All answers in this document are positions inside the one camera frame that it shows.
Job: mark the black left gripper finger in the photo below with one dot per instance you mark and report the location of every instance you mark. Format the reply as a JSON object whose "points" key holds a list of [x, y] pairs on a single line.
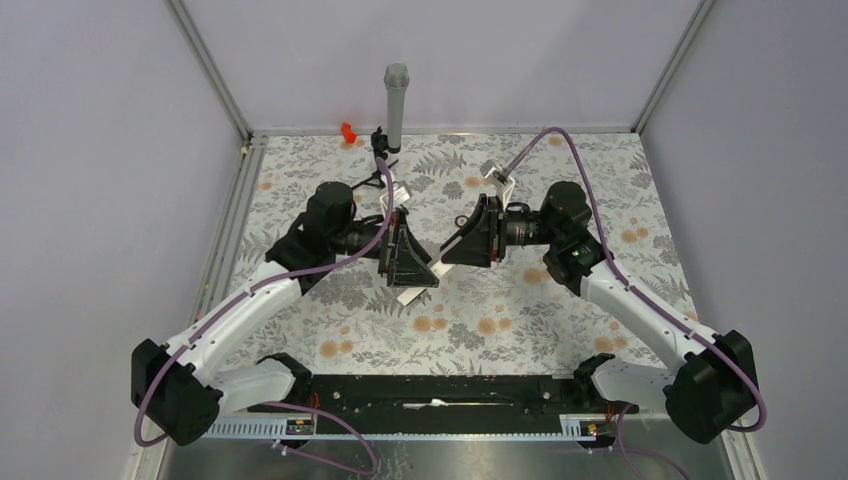
{"points": [[399, 263], [401, 236]]}

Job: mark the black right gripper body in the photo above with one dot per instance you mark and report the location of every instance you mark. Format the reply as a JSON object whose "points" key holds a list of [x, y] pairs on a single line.
{"points": [[513, 228]]}

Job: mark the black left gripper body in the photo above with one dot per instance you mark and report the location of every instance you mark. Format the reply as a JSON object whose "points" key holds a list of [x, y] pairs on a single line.
{"points": [[383, 246]]}

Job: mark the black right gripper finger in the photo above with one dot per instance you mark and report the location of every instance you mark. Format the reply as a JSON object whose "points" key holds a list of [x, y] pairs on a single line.
{"points": [[471, 245], [478, 220]]}

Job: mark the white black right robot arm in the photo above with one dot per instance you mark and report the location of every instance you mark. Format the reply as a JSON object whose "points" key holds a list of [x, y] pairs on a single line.
{"points": [[707, 382]]}

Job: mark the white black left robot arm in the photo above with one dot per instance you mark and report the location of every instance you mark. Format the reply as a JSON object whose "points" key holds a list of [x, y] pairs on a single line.
{"points": [[181, 384]]}

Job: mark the black microphone stand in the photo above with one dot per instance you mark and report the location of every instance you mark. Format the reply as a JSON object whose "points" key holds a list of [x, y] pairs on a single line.
{"points": [[381, 150]]}

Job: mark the orange plastic clip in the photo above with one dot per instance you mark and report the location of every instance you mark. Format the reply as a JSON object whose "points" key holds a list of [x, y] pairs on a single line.
{"points": [[348, 133]]}

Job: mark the grey microphone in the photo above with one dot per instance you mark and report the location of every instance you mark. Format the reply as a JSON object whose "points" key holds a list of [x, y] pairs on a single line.
{"points": [[396, 81]]}

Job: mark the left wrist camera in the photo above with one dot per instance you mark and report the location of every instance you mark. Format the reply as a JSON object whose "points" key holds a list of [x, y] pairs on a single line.
{"points": [[400, 194]]}

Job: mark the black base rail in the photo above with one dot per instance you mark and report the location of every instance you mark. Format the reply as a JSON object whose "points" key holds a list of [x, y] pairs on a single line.
{"points": [[447, 404]]}

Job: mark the slotted grey cable duct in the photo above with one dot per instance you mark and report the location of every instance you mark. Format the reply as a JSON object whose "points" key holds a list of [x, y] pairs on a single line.
{"points": [[305, 427]]}

